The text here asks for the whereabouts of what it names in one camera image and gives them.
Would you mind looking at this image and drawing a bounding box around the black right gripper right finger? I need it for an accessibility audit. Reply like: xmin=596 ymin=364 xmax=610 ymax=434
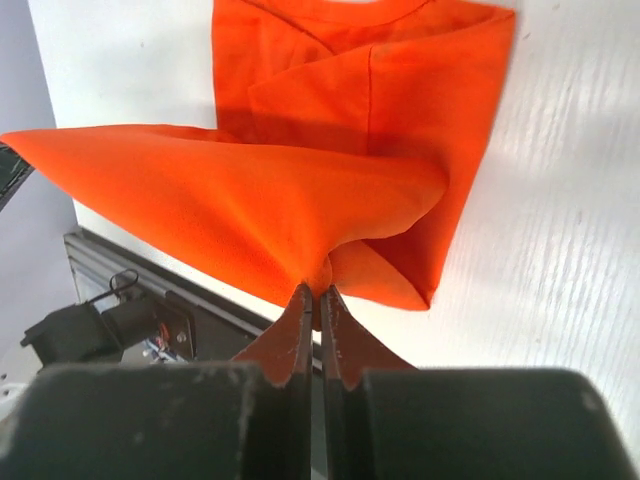
xmin=320 ymin=289 xmax=637 ymax=479

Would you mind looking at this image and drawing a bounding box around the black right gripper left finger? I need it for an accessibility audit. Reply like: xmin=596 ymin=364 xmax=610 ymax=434
xmin=1 ymin=285 xmax=313 ymax=479

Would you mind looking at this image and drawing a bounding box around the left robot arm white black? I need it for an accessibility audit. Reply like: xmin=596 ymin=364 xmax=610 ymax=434
xmin=1 ymin=145 xmax=149 ymax=425

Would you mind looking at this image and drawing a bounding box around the orange t shirt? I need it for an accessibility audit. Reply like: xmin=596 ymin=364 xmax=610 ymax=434
xmin=1 ymin=1 xmax=516 ymax=310

